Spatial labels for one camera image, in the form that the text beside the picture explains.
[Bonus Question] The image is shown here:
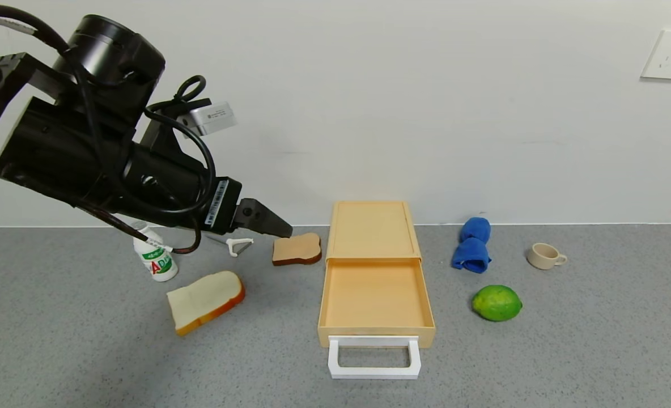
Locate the beige cup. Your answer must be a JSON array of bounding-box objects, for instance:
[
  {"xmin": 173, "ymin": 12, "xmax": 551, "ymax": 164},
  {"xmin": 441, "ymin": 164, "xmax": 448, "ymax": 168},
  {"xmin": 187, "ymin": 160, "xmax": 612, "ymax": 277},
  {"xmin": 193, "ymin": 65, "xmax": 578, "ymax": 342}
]
[{"xmin": 526, "ymin": 243, "xmax": 568, "ymax": 271}]

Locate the white wall outlet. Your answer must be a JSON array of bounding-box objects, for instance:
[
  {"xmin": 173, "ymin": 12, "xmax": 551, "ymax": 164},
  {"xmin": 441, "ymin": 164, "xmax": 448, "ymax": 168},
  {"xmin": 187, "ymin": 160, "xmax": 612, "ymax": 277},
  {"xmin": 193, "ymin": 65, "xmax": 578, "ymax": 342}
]
[{"xmin": 640, "ymin": 29, "xmax": 671, "ymax": 81}]

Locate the yellow drawer with white handle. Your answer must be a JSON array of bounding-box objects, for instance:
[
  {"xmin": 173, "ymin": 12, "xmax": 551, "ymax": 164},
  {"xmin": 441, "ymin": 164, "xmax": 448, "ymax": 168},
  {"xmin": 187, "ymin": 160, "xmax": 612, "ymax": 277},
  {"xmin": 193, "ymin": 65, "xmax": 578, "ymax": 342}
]
[{"xmin": 317, "ymin": 256, "xmax": 436, "ymax": 380}]

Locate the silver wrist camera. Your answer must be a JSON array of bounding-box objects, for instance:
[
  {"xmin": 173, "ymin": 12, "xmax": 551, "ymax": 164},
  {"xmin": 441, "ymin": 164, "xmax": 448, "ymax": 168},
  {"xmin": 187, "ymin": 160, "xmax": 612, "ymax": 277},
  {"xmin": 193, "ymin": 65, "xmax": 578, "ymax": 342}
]
[{"xmin": 177, "ymin": 101, "xmax": 238, "ymax": 138}]

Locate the brown toast slice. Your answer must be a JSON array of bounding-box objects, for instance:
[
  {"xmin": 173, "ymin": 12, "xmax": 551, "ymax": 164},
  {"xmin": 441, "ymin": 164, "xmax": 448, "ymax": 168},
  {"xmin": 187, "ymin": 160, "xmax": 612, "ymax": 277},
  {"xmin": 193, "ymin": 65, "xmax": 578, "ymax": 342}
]
[{"xmin": 272, "ymin": 232, "xmax": 323, "ymax": 267}]

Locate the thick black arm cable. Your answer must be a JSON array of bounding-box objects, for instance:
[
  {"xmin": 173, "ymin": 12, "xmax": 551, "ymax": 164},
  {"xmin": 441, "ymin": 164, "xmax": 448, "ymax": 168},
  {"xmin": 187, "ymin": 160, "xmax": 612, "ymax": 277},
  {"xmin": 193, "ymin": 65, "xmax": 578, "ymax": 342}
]
[{"xmin": 0, "ymin": 4, "xmax": 71, "ymax": 57}]

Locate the black camera cable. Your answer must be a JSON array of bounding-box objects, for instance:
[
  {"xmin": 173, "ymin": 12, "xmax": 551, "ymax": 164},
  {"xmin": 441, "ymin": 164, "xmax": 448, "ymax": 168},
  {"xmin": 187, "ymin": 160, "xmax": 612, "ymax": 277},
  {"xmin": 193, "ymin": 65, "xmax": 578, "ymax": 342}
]
[{"xmin": 75, "ymin": 74, "xmax": 219, "ymax": 255}]

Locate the white bread slice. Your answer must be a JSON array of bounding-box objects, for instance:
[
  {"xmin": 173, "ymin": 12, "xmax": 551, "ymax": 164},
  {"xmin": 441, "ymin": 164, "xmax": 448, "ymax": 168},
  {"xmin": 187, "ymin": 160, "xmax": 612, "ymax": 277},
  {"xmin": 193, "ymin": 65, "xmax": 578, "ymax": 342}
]
[{"xmin": 167, "ymin": 270, "xmax": 247, "ymax": 336}]

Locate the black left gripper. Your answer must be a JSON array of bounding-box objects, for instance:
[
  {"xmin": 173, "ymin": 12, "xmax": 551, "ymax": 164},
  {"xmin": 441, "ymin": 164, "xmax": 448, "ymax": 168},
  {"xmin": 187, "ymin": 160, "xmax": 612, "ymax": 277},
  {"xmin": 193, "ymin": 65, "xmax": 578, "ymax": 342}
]
[{"xmin": 129, "ymin": 142, "xmax": 294, "ymax": 238}]

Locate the white peeler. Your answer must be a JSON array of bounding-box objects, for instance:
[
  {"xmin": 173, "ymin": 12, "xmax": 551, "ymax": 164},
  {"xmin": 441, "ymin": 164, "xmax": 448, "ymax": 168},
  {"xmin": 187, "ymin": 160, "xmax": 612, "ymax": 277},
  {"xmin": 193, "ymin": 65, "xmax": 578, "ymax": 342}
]
[{"xmin": 208, "ymin": 233, "xmax": 255, "ymax": 258}]

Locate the blue cloth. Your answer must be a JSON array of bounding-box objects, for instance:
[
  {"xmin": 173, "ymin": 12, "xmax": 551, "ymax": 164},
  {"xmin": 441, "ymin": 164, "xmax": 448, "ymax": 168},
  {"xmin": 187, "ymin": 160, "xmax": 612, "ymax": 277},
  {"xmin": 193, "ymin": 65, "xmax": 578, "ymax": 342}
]
[{"xmin": 451, "ymin": 216, "xmax": 492, "ymax": 274}]

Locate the white milk bottle green label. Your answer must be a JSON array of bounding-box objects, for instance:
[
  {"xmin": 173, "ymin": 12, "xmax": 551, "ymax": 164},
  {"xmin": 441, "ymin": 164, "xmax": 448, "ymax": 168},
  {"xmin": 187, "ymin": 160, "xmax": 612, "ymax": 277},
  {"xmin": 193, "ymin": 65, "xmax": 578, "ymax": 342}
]
[{"xmin": 133, "ymin": 224, "xmax": 180, "ymax": 283}]

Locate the green lime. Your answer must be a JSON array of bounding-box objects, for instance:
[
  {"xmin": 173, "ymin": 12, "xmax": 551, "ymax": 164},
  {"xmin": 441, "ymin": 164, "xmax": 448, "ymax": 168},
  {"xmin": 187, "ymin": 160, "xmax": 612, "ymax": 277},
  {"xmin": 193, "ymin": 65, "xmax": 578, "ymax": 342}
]
[{"xmin": 472, "ymin": 284, "xmax": 523, "ymax": 322}]

